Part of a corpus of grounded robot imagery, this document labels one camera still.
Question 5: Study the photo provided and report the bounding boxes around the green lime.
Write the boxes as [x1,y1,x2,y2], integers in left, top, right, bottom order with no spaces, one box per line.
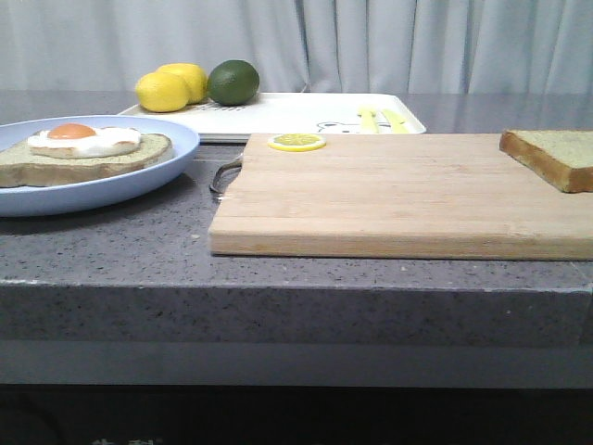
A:
[207,59,259,106]

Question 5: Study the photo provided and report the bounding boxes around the wooden cutting board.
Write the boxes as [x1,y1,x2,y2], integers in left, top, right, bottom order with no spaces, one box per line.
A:
[208,133,592,261]

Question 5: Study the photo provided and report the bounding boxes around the fried egg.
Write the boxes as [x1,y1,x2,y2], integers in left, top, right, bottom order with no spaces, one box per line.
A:
[27,122,141,159]

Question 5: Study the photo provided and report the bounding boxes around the metal cutting board handle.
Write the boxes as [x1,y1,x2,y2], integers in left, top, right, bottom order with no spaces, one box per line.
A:
[208,155,243,200]

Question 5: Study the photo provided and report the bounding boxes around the yellow plastic fork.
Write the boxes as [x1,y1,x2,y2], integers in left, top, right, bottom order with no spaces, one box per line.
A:
[358,106,380,134]

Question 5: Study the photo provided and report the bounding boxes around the white tray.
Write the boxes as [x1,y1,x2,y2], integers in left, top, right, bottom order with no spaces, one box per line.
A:
[121,93,426,143]

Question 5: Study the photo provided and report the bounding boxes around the yellow lemon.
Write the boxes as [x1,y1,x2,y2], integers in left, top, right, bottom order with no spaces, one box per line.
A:
[157,62,208,105]
[135,71,191,112]

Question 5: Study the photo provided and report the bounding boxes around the bread slice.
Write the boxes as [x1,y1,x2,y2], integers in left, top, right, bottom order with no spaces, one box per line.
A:
[1,133,174,188]
[499,130,592,193]

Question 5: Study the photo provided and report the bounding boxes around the light blue plate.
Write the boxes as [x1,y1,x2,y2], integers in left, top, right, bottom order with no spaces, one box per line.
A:
[1,115,200,217]

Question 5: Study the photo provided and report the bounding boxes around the rear yellow lemon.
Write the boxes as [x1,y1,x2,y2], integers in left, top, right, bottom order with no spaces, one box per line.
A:
[157,62,208,105]

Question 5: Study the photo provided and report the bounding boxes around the grey curtain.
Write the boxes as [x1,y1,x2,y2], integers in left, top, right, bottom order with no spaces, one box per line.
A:
[1,1,592,94]

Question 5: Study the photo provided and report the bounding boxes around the front yellow lemon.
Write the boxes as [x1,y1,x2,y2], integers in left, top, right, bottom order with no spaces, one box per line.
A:
[135,71,191,112]

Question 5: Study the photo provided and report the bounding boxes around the yellow plastic knife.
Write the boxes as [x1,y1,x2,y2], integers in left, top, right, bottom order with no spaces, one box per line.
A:
[381,108,409,134]

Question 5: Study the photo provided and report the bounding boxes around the lemon slice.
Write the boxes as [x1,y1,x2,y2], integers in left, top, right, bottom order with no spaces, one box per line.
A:
[268,133,326,152]

